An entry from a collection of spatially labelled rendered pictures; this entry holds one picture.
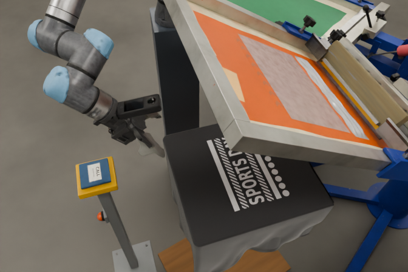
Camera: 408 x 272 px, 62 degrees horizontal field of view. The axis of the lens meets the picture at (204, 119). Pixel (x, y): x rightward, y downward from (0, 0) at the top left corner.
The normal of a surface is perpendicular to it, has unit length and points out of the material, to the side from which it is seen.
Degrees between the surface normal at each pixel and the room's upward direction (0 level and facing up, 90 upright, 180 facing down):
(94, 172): 0
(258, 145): 90
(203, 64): 58
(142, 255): 0
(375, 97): 53
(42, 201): 0
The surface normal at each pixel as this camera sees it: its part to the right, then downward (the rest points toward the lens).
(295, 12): 0.01, -0.65
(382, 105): -0.76, -0.22
